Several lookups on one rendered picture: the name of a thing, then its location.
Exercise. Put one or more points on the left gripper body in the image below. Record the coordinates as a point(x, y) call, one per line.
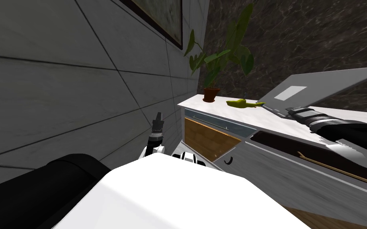
point(157, 127)

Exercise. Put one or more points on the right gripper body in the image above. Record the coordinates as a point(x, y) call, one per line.
point(299, 115)

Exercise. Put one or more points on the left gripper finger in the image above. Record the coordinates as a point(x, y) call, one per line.
point(158, 116)

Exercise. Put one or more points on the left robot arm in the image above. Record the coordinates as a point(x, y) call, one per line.
point(40, 190)

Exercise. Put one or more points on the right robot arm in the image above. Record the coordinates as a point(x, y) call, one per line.
point(349, 128)

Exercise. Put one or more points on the white-topped cabinet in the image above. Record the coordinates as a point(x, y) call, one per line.
point(266, 119)

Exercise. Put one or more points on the brown wooden drawer front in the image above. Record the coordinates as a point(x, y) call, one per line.
point(205, 140)

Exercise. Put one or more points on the yellow-green banana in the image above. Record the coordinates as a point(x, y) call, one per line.
point(239, 103)

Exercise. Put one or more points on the blue-grey drawer front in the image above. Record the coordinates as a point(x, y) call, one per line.
point(221, 122)

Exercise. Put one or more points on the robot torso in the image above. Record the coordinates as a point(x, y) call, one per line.
point(170, 197)

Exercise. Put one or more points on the green potted plant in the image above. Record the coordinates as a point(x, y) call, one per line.
point(217, 63)

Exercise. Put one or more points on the dark framed wall picture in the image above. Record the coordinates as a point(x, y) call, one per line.
point(161, 16)

